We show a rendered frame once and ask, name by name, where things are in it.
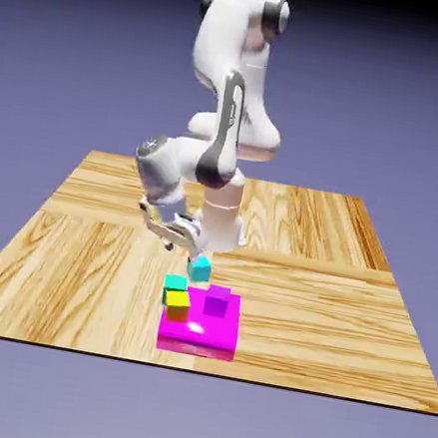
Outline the small yellow cube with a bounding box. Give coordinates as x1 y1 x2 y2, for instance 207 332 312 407
161 287 194 325

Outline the small teal cube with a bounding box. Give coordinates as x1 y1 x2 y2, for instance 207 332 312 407
160 272 191 310

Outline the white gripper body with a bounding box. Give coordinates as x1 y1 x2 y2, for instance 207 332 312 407
132 195 209 253

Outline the small cyan cube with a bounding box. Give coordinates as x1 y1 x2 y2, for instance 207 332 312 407
184 253 214 285

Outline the small purple cube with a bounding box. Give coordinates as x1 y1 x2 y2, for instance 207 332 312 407
202 284 232 319

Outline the large magenta box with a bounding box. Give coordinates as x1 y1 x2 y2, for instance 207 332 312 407
155 281 246 363

